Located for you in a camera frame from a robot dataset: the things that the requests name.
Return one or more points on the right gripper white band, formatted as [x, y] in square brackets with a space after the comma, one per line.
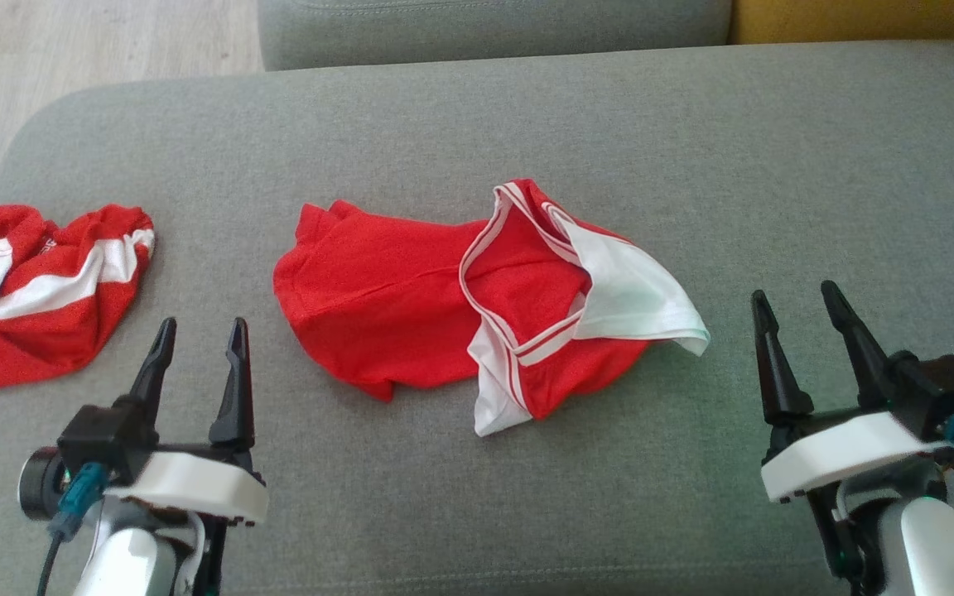
[841, 451]

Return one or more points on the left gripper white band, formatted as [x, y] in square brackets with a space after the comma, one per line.
[195, 488]

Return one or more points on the red shorts white stripe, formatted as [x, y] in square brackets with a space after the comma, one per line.
[30, 331]

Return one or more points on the red T-shirt white sleeves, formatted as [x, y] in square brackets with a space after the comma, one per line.
[378, 306]

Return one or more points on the right robot arm silver white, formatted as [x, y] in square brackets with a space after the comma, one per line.
[924, 546]

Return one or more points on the yellow cushion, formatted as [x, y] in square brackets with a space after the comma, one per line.
[866, 18]

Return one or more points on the grey sofa seat cushion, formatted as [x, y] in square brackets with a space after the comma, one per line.
[477, 132]

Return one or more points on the grey sofa back cushion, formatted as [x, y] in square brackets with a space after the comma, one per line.
[485, 29]

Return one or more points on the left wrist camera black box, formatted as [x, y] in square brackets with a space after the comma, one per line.
[100, 434]

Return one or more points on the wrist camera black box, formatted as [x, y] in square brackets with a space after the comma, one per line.
[941, 389]
[100, 434]

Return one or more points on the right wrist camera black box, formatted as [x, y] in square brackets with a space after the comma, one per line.
[941, 389]

